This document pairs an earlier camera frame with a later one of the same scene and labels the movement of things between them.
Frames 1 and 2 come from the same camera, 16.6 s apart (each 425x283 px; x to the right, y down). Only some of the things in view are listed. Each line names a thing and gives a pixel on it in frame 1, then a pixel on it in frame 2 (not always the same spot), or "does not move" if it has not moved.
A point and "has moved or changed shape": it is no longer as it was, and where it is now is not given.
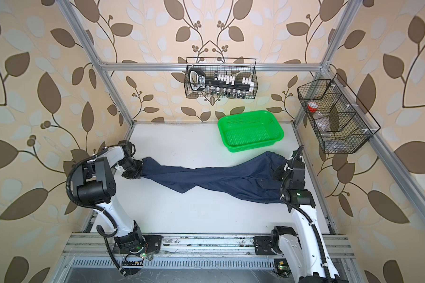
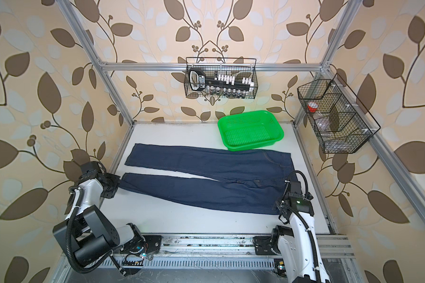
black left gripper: x=136 y=174 → x=113 y=179
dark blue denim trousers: x=250 y=179 has moved or changed shape
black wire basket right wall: x=340 y=122 does not move
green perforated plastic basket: x=249 y=130 does not move
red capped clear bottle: x=318 y=117 does not move
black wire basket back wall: x=241 y=68 does not move
